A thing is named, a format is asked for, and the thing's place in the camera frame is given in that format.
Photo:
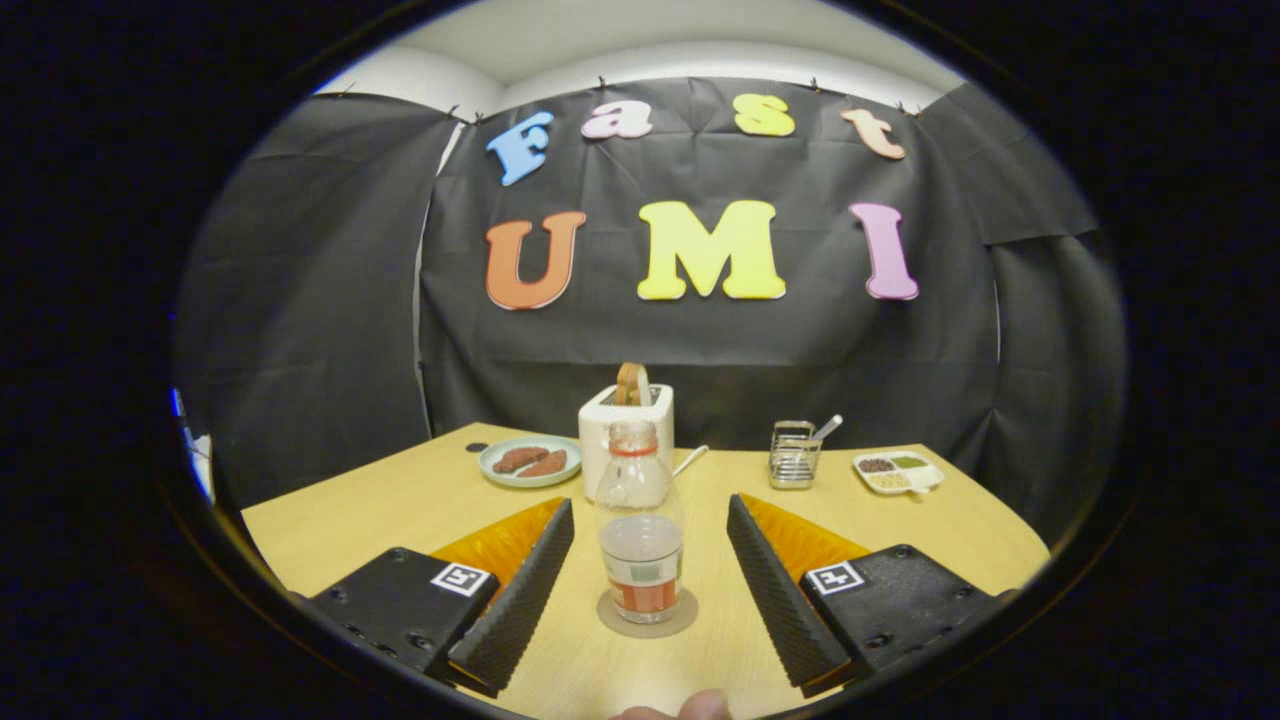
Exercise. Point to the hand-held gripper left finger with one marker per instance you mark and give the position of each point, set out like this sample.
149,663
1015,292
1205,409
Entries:
520,610

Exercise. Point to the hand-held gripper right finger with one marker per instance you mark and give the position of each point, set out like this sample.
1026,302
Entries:
785,610

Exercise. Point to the round brown coaster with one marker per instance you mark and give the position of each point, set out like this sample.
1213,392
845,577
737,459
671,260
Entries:
688,612

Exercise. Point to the clear plastic juice bottle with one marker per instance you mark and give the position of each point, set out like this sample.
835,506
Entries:
640,560

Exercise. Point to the pale green plate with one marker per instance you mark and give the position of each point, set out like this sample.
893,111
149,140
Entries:
500,475

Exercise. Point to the brown sausage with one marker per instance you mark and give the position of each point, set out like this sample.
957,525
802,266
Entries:
518,459
545,465

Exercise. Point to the wooden table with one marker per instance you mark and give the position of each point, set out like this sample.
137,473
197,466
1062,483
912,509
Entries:
400,510

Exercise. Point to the white condiment tray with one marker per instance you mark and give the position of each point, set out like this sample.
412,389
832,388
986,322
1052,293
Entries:
898,472

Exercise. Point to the white toaster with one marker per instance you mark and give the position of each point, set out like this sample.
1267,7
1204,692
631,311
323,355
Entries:
600,440

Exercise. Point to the bread slice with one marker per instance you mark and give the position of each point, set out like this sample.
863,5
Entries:
632,385

